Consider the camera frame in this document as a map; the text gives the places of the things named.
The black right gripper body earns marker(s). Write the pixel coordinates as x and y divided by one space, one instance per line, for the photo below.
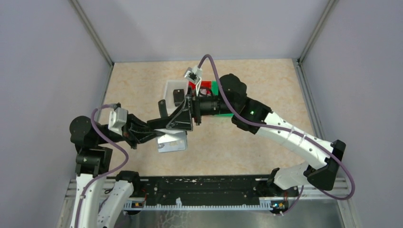
194 109

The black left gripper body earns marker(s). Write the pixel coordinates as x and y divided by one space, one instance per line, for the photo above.
132 131

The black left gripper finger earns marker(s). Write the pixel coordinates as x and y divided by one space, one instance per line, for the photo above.
145 137
160 123

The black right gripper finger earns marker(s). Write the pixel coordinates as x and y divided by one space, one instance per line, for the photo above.
182 125
182 113

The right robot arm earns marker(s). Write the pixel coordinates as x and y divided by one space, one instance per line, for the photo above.
322 159

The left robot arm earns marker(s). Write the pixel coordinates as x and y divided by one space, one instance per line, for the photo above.
93 163

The black VIP card stack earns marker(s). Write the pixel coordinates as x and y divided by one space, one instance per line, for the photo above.
178 96

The red plastic bin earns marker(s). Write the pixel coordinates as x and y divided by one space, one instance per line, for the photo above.
204 91

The green plastic bin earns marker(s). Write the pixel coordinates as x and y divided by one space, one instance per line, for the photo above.
215 90

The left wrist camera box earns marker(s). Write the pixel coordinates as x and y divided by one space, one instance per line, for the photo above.
117 118

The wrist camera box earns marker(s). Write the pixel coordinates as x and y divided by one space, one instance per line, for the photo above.
117 118
193 75

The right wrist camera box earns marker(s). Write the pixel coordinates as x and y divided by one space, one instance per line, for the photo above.
193 75

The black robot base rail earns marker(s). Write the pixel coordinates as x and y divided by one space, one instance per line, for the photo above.
225 192

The grey aluminium frame rail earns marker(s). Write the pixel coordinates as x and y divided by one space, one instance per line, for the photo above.
304 71

